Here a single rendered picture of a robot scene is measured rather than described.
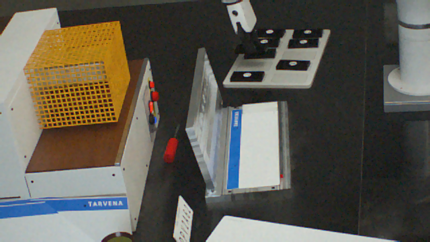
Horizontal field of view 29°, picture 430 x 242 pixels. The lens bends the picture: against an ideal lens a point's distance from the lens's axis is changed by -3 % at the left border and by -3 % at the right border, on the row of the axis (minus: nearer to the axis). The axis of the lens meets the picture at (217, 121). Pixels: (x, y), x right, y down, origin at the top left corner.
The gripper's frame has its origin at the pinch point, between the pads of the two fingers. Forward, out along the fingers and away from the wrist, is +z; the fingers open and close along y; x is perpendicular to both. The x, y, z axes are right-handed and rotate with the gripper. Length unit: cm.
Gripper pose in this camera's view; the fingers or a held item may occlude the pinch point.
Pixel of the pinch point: (251, 43)
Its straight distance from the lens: 266.7
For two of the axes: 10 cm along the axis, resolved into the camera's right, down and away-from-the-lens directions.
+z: 3.3, 8.5, 4.2
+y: 2.4, -5.0, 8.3
